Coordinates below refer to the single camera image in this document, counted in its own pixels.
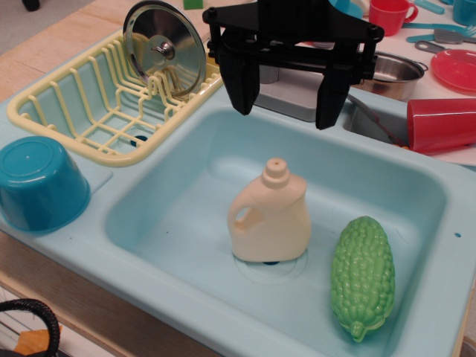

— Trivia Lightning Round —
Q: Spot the green toy bitter gourd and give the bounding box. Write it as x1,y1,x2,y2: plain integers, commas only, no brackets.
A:
330,216,396,343

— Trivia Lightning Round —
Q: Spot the grey toy spatula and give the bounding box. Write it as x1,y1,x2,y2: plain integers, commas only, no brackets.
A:
414,28,475,54

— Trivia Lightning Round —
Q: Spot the steel cooking pot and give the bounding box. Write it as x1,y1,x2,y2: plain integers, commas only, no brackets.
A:
354,51,428,102

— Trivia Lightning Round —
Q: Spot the grey toy faucet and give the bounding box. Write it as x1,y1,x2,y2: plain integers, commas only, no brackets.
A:
251,65,324,123

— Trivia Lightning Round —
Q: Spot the orange tape piece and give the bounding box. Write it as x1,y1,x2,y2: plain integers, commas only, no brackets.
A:
13,329,49,356

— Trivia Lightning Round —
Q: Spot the grey knife in compartment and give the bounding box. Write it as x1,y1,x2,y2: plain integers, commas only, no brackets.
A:
347,94,406,147

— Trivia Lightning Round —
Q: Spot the large red plastic cup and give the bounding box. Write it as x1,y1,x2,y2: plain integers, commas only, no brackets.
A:
407,98,475,154

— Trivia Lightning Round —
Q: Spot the cream toy detergent bottle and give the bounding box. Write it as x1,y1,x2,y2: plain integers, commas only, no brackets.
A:
228,158,312,263

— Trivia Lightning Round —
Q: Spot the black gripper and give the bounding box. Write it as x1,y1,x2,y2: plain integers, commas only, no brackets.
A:
202,1,384,129

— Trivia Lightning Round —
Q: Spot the steel pot lid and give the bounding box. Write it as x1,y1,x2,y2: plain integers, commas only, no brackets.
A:
123,1,206,97

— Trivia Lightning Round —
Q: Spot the green block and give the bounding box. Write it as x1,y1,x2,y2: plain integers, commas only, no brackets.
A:
183,0,204,10

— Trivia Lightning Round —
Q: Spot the teal toy utensil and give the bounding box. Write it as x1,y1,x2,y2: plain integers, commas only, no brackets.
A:
401,22,476,44

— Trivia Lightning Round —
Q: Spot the teal upturned plastic bowl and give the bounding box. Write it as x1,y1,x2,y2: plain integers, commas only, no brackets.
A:
1,136,91,232

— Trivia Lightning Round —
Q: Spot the teal cup top right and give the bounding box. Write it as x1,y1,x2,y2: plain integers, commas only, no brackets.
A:
452,0,476,25

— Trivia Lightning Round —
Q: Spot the yellow plastic drying rack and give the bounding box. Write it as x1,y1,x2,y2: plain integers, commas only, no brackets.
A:
6,31,222,167

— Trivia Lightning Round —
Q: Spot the red plastic plate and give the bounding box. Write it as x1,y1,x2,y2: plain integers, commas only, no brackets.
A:
431,49,475,93

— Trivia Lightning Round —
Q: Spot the black cable loop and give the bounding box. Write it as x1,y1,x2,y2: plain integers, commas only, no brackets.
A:
0,298,62,357

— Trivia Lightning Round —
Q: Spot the teal cup on saucer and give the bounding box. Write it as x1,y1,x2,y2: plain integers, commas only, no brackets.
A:
329,0,364,19

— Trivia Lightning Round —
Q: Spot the red plastic mug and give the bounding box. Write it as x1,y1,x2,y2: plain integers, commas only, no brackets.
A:
368,0,419,36

